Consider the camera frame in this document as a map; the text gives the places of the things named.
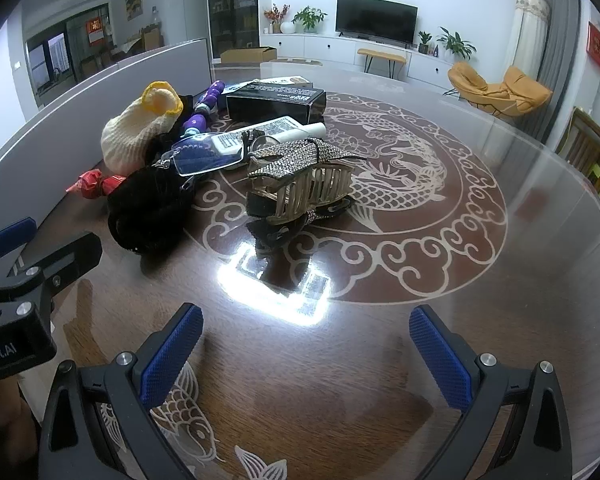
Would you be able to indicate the flat printed box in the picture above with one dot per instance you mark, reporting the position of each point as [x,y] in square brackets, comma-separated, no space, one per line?
[293,81]

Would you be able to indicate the clear reading glasses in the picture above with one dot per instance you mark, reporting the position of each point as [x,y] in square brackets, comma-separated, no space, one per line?
[202,153]

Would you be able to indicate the person's left hand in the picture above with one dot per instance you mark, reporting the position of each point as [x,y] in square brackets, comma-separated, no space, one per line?
[16,422]

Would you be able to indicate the small potted plant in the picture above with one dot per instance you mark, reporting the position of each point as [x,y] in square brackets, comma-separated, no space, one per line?
[424,41]

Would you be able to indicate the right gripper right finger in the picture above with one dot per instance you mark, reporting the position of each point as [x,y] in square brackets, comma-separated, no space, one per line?
[536,441]

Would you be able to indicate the cream knitted glove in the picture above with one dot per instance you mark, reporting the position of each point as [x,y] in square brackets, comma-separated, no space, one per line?
[125,138]

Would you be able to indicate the potted plant right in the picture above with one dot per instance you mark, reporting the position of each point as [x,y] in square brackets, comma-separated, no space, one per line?
[454,48]

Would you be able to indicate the dark glass cabinet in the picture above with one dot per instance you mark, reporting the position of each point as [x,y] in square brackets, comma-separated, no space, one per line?
[233,25]

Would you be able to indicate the cardboard box on floor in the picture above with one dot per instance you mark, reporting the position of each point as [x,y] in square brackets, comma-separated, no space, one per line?
[249,55]

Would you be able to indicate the rhinestone bow hair claw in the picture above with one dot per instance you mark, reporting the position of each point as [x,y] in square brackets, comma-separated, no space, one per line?
[292,178]

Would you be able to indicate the black cardboard box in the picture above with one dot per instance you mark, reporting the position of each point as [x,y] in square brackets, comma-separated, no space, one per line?
[259,102]

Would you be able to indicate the orange lounge chair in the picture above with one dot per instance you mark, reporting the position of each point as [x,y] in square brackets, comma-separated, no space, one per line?
[517,95]

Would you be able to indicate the black velvet pouch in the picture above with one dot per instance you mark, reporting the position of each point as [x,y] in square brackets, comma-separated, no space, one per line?
[150,210]

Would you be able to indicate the white tv cabinet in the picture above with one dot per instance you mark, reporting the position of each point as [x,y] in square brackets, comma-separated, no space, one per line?
[342,53]

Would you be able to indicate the white cardboard bin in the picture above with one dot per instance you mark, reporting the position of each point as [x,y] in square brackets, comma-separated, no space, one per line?
[44,156]

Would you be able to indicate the red flower vase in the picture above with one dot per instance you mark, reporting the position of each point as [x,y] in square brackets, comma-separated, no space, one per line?
[276,15]

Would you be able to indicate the red candy wrapper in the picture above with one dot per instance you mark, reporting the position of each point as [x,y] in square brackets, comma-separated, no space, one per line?
[94,184]

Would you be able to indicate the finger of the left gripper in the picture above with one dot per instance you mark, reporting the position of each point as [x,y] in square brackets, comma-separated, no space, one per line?
[16,235]
[66,264]

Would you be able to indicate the purple toy wand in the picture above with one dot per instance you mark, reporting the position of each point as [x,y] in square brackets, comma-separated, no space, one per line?
[203,110]

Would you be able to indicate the wooden bench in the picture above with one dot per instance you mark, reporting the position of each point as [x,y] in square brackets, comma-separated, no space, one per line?
[394,61]

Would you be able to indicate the green potted plant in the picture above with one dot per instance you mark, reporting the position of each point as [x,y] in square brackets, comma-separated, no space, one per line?
[309,19]

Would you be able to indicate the black television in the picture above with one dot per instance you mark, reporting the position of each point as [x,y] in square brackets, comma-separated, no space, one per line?
[377,18]

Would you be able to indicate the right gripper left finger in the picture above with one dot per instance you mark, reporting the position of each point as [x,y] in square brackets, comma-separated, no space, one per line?
[74,442]

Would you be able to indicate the white floor-standing air conditioner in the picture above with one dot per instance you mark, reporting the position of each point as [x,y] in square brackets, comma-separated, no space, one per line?
[528,37]

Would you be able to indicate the white lotion bottle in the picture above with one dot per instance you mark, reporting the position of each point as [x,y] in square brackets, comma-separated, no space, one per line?
[282,129]

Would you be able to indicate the wooden side chair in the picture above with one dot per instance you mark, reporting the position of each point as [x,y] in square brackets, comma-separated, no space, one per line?
[580,146]

